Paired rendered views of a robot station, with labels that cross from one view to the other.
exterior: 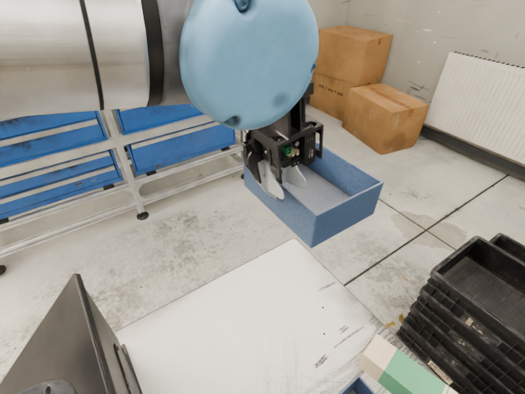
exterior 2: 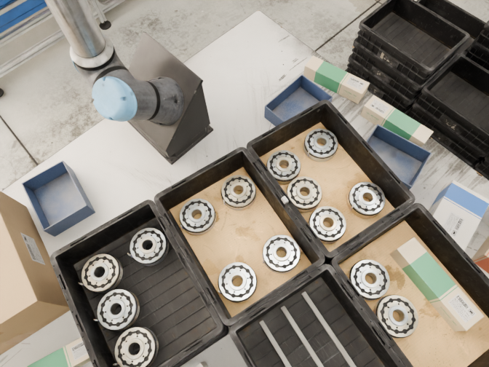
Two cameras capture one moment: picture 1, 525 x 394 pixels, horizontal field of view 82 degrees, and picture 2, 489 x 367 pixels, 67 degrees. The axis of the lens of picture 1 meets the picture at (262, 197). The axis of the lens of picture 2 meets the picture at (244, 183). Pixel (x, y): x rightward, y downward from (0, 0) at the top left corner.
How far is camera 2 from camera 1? 0.78 m
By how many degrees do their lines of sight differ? 27
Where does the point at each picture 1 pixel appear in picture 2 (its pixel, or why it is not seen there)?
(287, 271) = (256, 33)
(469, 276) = (390, 26)
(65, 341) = (153, 63)
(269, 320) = (249, 62)
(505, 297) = (412, 37)
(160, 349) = not seen: hidden behind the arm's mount
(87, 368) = (174, 67)
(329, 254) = not seen: hidden behind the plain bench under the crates
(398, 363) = (323, 67)
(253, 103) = not seen: outside the picture
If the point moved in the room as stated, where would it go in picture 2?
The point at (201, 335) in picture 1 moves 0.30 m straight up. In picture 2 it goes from (209, 76) to (199, 14)
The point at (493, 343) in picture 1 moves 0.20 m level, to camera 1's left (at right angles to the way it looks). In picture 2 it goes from (394, 66) to (352, 72)
